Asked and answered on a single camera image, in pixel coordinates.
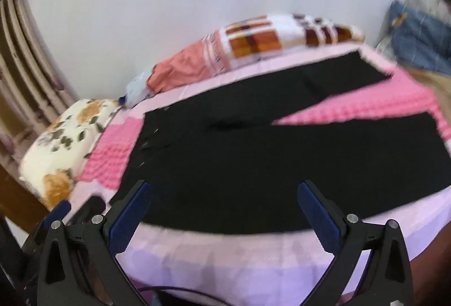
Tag floral pillow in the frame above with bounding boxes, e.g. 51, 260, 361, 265
19, 98, 122, 210

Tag black cable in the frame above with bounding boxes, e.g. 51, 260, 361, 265
134, 285, 228, 297

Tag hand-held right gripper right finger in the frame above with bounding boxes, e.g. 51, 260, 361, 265
297, 180, 413, 306

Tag white blue patterned cloth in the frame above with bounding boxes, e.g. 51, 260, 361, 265
123, 68, 157, 108

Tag pink checked bedsheet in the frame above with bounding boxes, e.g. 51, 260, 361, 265
68, 43, 451, 306

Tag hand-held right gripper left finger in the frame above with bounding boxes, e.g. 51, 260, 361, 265
37, 180, 154, 306

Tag blue plaid cloth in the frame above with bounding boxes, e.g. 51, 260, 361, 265
386, 0, 451, 76

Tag brown wooden bed frame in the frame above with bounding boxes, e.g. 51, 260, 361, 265
0, 165, 45, 234

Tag black pants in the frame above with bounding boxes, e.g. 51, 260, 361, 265
109, 51, 451, 233

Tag orange plaid quilt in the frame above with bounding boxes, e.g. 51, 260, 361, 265
146, 13, 367, 93

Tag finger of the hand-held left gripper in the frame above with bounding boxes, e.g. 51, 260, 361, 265
51, 199, 72, 223
70, 196, 105, 226

